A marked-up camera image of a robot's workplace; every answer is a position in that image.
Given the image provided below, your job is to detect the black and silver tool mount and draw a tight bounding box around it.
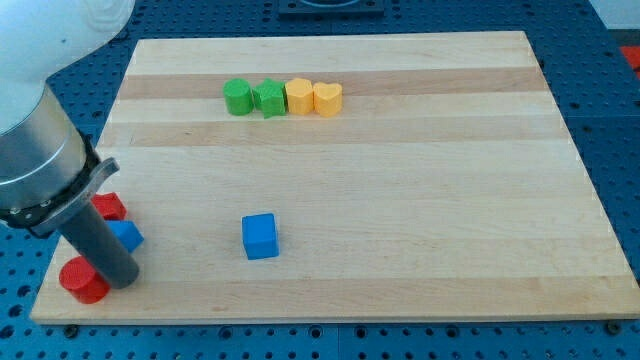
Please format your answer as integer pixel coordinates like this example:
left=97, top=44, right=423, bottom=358
left=1, top=132, right=120, bottom=238

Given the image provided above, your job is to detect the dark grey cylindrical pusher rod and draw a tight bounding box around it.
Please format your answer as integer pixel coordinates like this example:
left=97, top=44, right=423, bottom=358
left=59, top=202, right=139, bottom=289

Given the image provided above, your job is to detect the blue triangle block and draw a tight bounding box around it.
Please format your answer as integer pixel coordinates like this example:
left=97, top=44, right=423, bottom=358
left=107, top=220, right=144, bottom=253

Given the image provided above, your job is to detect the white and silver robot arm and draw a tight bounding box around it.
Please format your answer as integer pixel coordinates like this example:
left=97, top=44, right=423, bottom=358
left=1, top=0, right=139, bottom=289

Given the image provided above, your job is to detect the red block behind rod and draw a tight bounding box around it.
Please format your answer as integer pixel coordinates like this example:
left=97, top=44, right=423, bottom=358
left=91, top=192, right=127, bottom=220

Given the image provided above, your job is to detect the red cylinder block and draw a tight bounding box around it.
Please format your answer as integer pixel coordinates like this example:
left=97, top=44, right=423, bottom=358
left=58, top=256, right=111, bottom=304

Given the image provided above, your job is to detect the blue cube block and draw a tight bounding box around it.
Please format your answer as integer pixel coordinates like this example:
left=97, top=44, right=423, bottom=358
left=241, top=213, right=280, bottom=260

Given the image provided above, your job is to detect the green cylinder block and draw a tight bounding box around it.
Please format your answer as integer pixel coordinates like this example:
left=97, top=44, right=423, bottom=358
left=222, top=78, right=254, bottom=116

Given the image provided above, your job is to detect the green star block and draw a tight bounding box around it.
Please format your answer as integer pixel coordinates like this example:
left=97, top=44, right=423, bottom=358
left=252, top=78, right=286, bottom=119

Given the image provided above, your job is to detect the yellow hexagon block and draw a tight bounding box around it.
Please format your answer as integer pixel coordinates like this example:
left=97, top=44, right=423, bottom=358
left=285, top=78, right=314, bottom=115

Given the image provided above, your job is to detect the yellow heart block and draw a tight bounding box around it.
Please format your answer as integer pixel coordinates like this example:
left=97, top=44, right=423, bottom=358
left=313, top=82, right=343, bottom=117

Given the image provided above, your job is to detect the light wooden board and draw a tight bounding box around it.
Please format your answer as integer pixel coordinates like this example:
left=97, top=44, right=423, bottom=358
left=31, top=31, right=639, bottom=325

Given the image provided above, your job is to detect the red object at right edge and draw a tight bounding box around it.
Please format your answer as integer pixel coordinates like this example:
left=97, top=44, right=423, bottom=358
left=620, top=46, right=640, bottom=77

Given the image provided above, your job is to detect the dark square base plate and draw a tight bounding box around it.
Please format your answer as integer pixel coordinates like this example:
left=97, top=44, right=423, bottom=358
left=277, top=0, right=386, bottom=18

